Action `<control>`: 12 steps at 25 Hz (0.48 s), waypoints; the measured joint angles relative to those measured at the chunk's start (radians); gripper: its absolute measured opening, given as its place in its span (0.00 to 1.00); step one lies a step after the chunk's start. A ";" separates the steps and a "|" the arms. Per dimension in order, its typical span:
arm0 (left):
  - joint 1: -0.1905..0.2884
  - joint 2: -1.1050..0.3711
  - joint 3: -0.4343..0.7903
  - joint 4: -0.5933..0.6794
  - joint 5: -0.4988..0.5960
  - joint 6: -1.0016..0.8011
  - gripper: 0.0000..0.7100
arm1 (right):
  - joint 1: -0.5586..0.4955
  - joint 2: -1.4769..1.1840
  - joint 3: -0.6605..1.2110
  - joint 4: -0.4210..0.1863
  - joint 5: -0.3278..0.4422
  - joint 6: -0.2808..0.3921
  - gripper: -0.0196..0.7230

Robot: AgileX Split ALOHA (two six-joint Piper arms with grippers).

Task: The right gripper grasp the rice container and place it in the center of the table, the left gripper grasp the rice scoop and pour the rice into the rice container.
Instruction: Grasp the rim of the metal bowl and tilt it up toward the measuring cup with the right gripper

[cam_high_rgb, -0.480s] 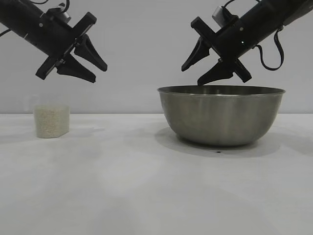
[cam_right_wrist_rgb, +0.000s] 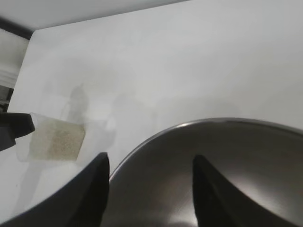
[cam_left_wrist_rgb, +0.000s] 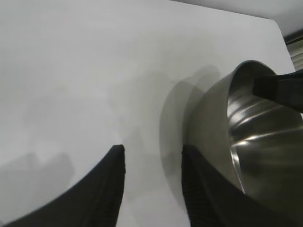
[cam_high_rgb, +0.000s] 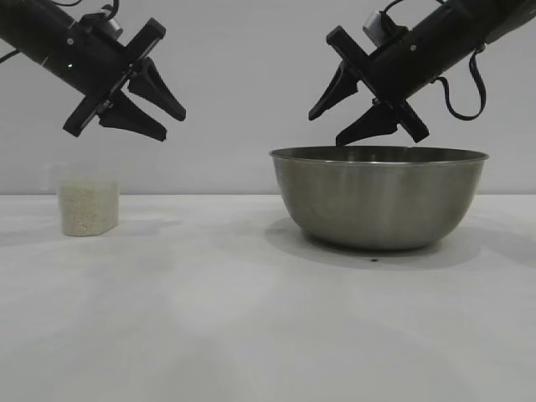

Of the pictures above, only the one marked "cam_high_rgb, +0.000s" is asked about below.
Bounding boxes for black right camera cable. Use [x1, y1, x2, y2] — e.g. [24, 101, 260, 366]
[381, 0, 406, 23]

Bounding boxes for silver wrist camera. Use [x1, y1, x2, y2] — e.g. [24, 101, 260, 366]
[362, 11, 389, 41]
[98, 12, 125, 37]

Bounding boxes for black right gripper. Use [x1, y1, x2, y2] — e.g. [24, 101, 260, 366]
[308, 0, 477, 147]

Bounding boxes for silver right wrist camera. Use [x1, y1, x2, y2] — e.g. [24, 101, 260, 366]
[362, 11, 389, 41]

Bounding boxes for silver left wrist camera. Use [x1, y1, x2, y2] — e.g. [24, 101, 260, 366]
[98, 12, 125, 37]

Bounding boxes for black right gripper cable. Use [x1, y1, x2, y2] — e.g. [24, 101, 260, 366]
[437, 44, 489, 121]

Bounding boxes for stainless steel bowl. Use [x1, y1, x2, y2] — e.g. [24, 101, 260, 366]
[268, 145, 490, 251]

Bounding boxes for clear measuring cup with rice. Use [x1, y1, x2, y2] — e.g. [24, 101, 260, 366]
[39, 162, 122, 238]

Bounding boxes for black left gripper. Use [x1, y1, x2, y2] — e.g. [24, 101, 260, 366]
[8, 0, 188, 143]

